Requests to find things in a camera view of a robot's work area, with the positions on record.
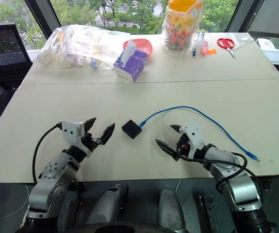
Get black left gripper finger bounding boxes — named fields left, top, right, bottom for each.
left=84, top=117, right=97, bottom=133
left=98, top=123, right=116, bottom=146

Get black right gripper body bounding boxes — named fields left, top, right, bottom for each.
left=176, top=133, right=191, bottom=161

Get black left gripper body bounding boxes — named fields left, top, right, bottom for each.
left=81, top=132, right=101, bottom=153

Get small black square box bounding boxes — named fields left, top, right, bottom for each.
left=121, top=119, right=143, bottom=140

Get grey rounded smooth shape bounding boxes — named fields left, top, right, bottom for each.
left=157, top=185, right=186, bottom=233

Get black metal bar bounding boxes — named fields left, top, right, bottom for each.
left=197, top=193, right=220, bottom=233

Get purple tissue box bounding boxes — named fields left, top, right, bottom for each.
left=113, top=39, right=148, bottom=83

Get clear plastic bag with items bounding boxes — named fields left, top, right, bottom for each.
left=36, top=24, right=131, bottom=71

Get pink small block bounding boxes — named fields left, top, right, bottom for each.
left=200, top=41, right=209, bottom=56

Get pink plastic bowl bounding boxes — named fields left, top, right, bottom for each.
left=123, top=38, right=153, bottom=57

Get bagged colourful paper cup stack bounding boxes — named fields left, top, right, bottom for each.
left=161, top=0, right=205, bottom=58

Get flat clear plastic bag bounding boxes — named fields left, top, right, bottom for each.
left=231, top=32, right=255, bottom=50

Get black mesh office chair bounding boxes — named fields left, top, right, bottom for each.
left=0, top=22, right=33, bottom=88

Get white box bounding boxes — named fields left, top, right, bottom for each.
left=255, top=37, right=276, bottom=50

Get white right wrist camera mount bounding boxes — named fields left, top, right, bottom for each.
left=179, top=120, right=206, bottom=158

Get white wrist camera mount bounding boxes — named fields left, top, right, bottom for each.
left=61, top=120, right=93, bottom=154
left=179, top=120, right=206, bottom=158

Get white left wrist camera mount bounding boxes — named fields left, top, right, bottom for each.
left=61, top=120, right=93, bottom=154

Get blue Ethernet cable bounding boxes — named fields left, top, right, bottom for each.
left=139, top=105, right=262, bottom=163

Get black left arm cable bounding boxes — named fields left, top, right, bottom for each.
left=32, top=123, right=63, bottom=184

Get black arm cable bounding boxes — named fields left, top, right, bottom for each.
left=178, top=151, right=264, bottom=202
left=32, top=123, right=63, bottom=184

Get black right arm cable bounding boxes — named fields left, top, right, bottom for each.
left=178, top=151, right=264, bottom=202

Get red handled scissors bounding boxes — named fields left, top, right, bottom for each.
left=216, top=37, right=237, bottom=60

